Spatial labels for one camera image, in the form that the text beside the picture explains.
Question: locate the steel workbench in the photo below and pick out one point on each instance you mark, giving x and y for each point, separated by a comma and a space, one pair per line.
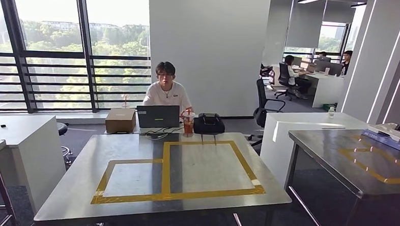
133, 176

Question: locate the black carry case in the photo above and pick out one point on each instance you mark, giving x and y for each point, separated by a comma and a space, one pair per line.
209, 124

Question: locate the iced tea cup red straw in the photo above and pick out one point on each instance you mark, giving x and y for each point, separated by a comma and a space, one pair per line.
188, 123

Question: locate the person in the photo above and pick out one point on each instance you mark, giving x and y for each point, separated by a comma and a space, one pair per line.
291, 74
167, 94
346, 61
267, 73
322, 54

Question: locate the grey laptop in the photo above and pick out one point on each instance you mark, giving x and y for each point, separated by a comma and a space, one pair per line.
158, 116

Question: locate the black office chair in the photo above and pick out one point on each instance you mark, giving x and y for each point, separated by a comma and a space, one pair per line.
261, 94
284, 78

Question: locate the clear plastic cup with straw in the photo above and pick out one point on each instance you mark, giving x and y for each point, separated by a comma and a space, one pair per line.
125, 104

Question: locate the brown cardboard box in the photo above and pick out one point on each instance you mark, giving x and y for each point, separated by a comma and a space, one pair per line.
120, 120

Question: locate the white desk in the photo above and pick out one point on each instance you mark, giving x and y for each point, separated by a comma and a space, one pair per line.
23, 145
279, 149
325, 92

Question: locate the clear water bottle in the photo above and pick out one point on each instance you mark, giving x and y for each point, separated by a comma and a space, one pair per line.
331, 113

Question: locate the grey roller blind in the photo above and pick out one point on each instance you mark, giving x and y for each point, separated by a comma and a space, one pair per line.
305, 25

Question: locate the black stool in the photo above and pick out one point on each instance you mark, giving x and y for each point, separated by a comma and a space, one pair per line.
62, 129

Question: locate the blue cardboard box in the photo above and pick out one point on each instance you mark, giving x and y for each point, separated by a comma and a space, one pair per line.
381, 140

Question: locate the white flat device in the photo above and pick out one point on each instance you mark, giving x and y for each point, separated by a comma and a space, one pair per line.
388, 130

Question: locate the black window railing frame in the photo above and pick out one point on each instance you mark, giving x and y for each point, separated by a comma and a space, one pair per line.
85, 46

